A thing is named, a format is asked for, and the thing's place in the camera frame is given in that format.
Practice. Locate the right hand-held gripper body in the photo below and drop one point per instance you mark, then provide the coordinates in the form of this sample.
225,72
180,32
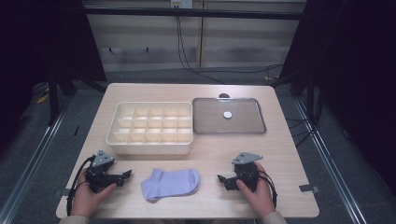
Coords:
247,172

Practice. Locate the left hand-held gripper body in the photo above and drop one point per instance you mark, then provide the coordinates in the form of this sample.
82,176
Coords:
99,179

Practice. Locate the cream divided storage box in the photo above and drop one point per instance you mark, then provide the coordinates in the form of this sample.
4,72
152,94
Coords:
149,148

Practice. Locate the light purple sock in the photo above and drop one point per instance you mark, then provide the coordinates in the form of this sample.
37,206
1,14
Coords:
171,183

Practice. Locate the person's left hand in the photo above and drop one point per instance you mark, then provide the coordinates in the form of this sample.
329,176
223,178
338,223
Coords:
84,202

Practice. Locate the person's right hand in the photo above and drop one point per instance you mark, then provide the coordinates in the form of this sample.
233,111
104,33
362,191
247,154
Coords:
260,199

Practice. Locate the small black floor object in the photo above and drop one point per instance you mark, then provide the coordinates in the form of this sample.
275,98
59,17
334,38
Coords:
76,130

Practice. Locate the small white round disc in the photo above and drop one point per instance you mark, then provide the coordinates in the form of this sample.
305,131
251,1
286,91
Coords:
227,114

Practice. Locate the black metal stand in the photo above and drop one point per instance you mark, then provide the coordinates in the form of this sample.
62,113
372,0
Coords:
53,99

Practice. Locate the yellow floor object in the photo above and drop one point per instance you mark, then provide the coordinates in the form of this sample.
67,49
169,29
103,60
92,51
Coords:
42,98

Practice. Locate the dark curtain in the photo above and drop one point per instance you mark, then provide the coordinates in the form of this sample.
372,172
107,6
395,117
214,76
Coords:
358,62

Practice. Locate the black horizontal bar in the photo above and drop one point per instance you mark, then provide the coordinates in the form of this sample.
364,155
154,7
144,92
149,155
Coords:
193,13

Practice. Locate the metal floor rail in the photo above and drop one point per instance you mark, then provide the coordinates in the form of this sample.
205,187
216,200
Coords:
330,161
34,155

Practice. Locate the white wall outlet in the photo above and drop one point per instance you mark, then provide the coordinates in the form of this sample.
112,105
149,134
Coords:
181,3

